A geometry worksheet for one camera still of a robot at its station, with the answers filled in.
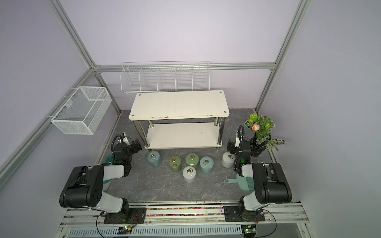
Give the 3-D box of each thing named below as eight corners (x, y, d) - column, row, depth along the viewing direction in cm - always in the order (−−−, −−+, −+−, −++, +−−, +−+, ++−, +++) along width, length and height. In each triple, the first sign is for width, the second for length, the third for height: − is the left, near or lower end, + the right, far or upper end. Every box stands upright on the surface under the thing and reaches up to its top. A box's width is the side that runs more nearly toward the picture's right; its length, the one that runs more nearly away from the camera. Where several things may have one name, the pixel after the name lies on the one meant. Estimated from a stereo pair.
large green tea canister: (186, 169, 91) (185, 163, 83) (186, 159, 95) (186, 152, 88) (198, 169, 91) (198, 163, 83) (198, 159, 95) (198, 152, 88)
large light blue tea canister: (199, 174, 89) (200, 168, 82) (199, 163, 94) (199, 156, 86) (213, 174, 89) (214, 168, 82) (212, 163, 94) (213, 156, 86)
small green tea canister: (170, 171, 90) (168, 166, 83) (171, 161, 94) (169, 155, 87) (181, 171, 90) (180, 166, 83) (182, 161, 94) (180, 155, 87)
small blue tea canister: (149, 167, 92) (145, 161, 85) (151, 157, 97) (148, 150, 90) (161, 167, 92) (158, 161, 85) (162, 157, 96) (160, 150, 90)
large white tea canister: (183, 183, 85) (182, 178, 79) (184, 170, 90) (183, 165, 84) (196, 183, 85) (196, 178, 79) (196, 170, 90) (196, 165, 84)
